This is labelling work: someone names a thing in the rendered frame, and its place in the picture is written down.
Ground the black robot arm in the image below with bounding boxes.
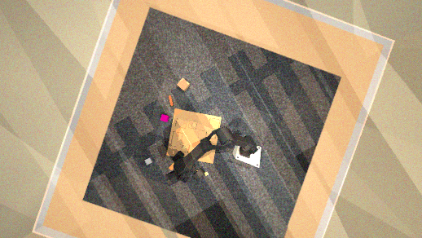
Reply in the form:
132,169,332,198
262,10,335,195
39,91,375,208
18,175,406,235
165,127,258,185

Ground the tan cube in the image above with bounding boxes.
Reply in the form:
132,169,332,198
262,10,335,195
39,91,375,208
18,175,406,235
177,78,190,91

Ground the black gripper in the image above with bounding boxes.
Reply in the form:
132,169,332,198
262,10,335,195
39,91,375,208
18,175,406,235
173,151,204,181

